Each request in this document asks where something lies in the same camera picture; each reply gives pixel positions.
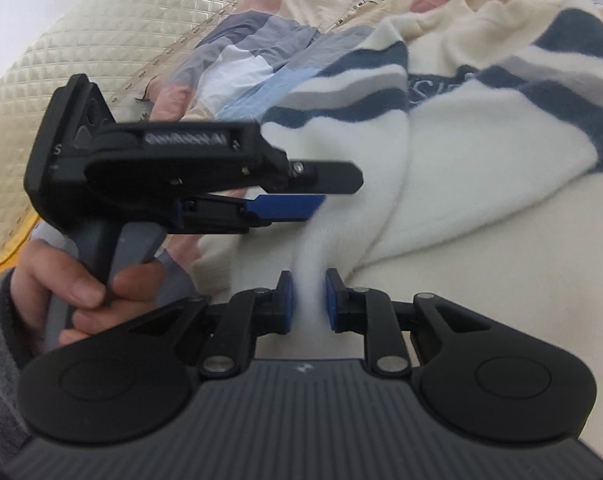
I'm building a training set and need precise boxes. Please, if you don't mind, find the yellow cloth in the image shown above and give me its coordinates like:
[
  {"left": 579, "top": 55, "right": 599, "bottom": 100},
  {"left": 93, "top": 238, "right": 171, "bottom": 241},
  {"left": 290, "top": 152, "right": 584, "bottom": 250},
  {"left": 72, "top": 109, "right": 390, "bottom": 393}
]
[{"left": 0, "top": 208, "right": 40, "bottom": 275}]

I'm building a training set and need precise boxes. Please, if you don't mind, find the cream striped fleece sweater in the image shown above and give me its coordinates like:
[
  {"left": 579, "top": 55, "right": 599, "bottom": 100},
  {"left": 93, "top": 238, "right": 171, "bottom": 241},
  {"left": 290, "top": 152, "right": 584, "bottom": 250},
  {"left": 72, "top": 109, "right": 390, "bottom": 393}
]
[{"left": 192, "top": 0, "right": 603, "bottom": 358}]

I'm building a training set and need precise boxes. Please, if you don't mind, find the left hand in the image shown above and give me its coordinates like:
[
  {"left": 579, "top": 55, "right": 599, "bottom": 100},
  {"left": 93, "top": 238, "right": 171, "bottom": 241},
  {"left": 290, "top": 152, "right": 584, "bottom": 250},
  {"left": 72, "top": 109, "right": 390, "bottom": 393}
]
[{"left": 10, "top": 240, "right": 166, "bottom": 354}]

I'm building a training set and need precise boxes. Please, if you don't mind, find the cream quilted headboard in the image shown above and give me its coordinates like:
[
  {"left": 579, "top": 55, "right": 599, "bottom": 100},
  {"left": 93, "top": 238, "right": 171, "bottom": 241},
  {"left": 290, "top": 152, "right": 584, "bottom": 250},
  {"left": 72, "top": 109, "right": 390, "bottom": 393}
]
[{"left": 0, "top": 0, "right": 242, "bottom": 244}]

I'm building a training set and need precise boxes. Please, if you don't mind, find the patchwork quilt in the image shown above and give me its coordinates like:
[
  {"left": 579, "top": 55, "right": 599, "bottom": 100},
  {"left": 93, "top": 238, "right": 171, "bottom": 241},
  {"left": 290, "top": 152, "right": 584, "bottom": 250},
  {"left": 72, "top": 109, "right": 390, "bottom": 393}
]
[{"left": 148, "top": 0, "right": 483, "bottom": 124}]

